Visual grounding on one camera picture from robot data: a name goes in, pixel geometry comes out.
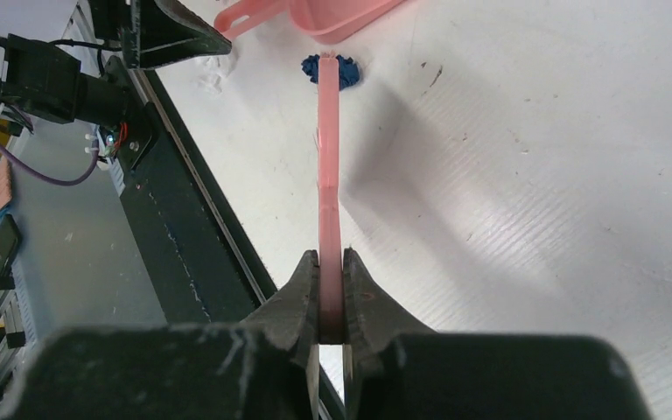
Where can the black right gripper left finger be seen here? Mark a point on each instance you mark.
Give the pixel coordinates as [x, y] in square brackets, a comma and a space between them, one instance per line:
[286, 360]

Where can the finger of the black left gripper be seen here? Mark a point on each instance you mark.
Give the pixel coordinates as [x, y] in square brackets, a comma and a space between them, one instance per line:
[158, 33]

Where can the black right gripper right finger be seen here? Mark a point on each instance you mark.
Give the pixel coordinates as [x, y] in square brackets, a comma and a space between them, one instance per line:
[373, 320]

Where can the pink hand brush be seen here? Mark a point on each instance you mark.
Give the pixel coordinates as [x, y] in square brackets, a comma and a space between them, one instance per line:
[331, 290]

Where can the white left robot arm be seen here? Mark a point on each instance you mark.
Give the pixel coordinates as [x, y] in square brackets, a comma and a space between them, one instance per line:
[44, 80]

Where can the white paper scrap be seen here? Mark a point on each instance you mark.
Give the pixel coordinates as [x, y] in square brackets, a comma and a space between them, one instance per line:
[212, 71]

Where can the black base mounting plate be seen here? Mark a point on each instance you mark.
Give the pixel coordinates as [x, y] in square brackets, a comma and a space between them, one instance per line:
[207, 277]

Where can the pink plastic dustpan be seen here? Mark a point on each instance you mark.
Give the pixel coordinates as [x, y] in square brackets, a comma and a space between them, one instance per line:
[328, 22]

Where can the dark blue paper scrap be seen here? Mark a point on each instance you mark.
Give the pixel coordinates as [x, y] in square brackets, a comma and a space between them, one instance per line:
[347, 69]

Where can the black smartphone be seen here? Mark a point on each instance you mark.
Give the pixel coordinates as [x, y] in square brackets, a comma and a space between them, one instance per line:
[10, 240]

